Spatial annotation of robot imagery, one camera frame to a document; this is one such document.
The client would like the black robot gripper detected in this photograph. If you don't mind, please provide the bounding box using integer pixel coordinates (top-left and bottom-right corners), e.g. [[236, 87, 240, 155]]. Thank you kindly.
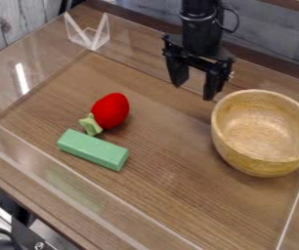
[[163, 13, 235, 101]]

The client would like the light wooden bowl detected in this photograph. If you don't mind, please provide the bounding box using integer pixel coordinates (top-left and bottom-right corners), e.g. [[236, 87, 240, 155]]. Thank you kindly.
[[211, 89, 299, 178]]

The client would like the red plush strawberry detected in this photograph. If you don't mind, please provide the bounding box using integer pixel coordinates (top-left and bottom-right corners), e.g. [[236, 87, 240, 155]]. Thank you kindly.
[[80, 93, 131, 136]]

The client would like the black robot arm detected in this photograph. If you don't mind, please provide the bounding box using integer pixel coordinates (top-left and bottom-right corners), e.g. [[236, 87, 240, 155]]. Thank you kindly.
[[161, 0, 240, 101]]

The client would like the green rectangular block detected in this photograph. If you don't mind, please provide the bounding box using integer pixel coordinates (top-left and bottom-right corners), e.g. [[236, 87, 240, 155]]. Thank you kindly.
[[57, 129, 129, 172]]

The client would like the black metal table clamp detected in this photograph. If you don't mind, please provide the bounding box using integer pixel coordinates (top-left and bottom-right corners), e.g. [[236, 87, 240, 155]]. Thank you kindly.
[[12, 218, 54, 250]]

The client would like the clear acrylic corner bracket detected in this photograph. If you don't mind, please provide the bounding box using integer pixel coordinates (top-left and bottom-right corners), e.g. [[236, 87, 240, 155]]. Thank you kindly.
[[64, 13, 111, 51]]

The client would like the clear acrylic tray wall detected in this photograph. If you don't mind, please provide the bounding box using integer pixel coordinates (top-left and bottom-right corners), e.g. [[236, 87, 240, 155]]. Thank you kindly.
[[0, 125, 201, 250]]

